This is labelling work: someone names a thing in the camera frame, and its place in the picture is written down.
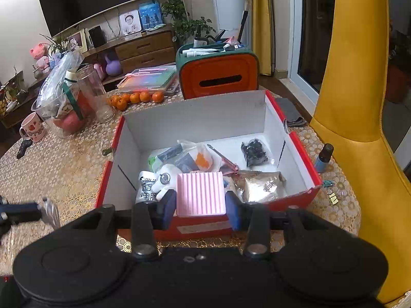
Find white chicken sausage packet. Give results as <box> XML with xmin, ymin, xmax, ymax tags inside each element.
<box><xmin>135</xmin><ymin>170</ymin><xmax>158</xmax><ymax>204</ymax></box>

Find pink binder clip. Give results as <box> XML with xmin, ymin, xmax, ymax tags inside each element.
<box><xmin>207</xmin><ymin>144</ymin><xmax>239</xmax><ymax>175</ymax></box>

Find pink strawberry mug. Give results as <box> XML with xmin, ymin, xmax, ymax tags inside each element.
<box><xmin>20</xmin><ymin>112</ymin><xmax>46</xmax><ymax>142</ymax></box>

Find green potted plant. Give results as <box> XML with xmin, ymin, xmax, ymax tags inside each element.
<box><xmin>151</xmin><ymin>0</ymin><xmax>216</xmax><ymax>44</ymax></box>

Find clear glass jar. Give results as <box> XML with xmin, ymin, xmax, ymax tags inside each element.
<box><xmin>77</xmin><ymin>64</ymin><xmax>114</xmax><ymax>122</ymax></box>

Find black remote control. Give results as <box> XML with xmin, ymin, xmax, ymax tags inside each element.
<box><xmin>16</xmin><ymin>140</ymin><xmax>33</xmax><ymax>159</ymax></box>

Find orange mandarin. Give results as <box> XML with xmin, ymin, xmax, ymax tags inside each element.
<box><xmin>152</xmin><ymin>91</ymin><xmax>164</xmax><ymax>104</ymax></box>

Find wooden tv cabinet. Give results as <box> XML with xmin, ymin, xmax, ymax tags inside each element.
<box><xmin>1</xmin><ymin>25</ymin><xmax>175</xmax><ymax>129</ymax></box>

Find clear fruit bowl with apples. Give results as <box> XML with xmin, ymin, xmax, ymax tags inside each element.
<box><xmin>31</xmin><ymin>52</ymin><xmax>94</xmax><ymax>138</ymax></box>

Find black hair clip bag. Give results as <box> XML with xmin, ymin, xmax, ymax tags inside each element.
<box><xmin>240</xmin><ymin>138</ymin><xmax>268</xmax><ymax>168</ymax></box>

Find small dark glass bottle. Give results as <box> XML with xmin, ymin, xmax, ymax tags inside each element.
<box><xmin>314</xmin><ymin>143</ymin><xmax>334</xmax><ymax>173</ymax></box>

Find orange green storage stool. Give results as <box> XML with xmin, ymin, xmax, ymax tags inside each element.
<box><xmin>175</xmin><ymin>43</ymin><xmax>259</xmax><ymax>99</ymax></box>

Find pink pig plush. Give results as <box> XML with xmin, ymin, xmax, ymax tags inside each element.
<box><xmin>29</xmin><ymin>43</ymin><xmax>51</xmax><ymax>73</ymax></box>

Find silver foil snack bag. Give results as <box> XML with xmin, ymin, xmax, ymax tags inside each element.
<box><xmin>232</xmin><ymin>170</ymin><xmax>287</xmax><ymax>204</ymax></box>

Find framed portrait photo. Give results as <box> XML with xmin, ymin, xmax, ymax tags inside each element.
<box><xmin>119</xmin><ymin>10</ymin><xmax>142</xmax><ymax>35</ymax></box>

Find stack of colourful books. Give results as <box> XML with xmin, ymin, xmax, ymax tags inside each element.
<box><xmin>117</xmin><ymin>65</ymin><xmax>179</xmax><ymax>95</ymax></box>

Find red white cardboard box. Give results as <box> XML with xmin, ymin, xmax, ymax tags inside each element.
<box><xmin>96</xmin><ymin>90</ymin><xmax>322</xmax><ymax>241</ymax></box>

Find yellow chair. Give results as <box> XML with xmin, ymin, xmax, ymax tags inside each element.
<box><xmin>311</xmin><ymin>0</ymin><xmax>410</xmax><ymax>307</ymax></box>

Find white tooth plush keychain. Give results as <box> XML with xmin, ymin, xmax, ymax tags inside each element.
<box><xmin>151</xmin><ymin>164</ymin><xmax>183</xmax><ymax>201</ymax></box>

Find pink sticky note pad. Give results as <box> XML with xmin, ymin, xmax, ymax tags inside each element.
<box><xmin>176</xmin><ymin>172</ymin><xmax>226</xmax><ymax>218</ymax></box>

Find green leaf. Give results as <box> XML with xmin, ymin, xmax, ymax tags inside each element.
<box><xmin>102</xmin><ymin>147</ymin><xmax>114</xmax><ymax>157</ymax></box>

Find purple gourd vase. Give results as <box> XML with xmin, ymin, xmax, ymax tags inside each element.
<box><xmin>105</xmin><ymin>54</ymin><xmax>123</xmax><ymax>76</ymax></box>

